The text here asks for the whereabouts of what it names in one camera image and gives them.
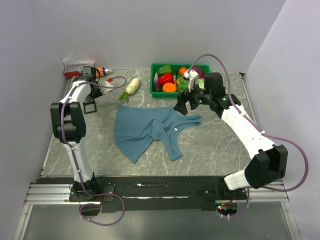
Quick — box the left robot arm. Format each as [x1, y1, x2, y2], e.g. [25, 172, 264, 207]
[50, 66, 99, 201]

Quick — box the orange tomato toy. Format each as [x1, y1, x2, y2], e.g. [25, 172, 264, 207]
[162, 82, 177, 93]

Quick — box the blue tank top garment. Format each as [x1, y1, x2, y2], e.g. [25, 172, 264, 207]
[114, 105, 202, 164]

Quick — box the orange black cylinder tool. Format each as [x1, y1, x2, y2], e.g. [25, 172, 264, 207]
[96, 67, 111, 77]

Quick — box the green plastic tray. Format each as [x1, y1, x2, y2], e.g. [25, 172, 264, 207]
[149, 63, 213, 100]

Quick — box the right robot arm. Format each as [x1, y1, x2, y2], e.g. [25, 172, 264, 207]
[174, 70, 288, 200]

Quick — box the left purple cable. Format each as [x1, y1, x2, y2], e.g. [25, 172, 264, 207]
[60, 76, 128, 227]

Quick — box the red bell pepper toy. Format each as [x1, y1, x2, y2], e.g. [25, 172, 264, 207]
[158, 72, 175, 86]

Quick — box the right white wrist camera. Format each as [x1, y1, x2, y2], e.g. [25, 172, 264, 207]
[183, 69, 199, 92]

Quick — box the red white box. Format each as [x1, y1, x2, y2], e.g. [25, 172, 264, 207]
[63, 63, 95, 78]

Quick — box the white daikon radish toy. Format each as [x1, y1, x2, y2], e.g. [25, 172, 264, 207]
[119, 77, 140, 101]

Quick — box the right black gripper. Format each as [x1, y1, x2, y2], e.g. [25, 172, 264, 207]
[173, 78, 212, 116]

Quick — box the purple cable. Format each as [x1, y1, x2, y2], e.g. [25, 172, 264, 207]
[187, 53, 310, 220]
[60, 76, 128, 227]

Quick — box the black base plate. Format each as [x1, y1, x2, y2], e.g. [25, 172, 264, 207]
[69, 176, 247, 213]

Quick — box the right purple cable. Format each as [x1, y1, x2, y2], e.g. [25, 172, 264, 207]
[187, 53, 310, 220]

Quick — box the cabbage lettuce toy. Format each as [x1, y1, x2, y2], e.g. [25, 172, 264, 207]
[176, 77, 205, 93]

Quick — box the green bell pepper toy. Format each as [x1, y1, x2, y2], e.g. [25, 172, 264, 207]
[157, 65, 172, 76]

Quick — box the orange carrot toy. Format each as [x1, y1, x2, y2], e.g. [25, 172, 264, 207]
[178, 66, 188, 76]

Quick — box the purple onion toy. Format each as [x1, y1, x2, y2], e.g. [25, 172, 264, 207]
[192, 66, 203, 78]

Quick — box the black folding stand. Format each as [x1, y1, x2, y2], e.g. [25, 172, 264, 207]
[83, 99, 97, 115]

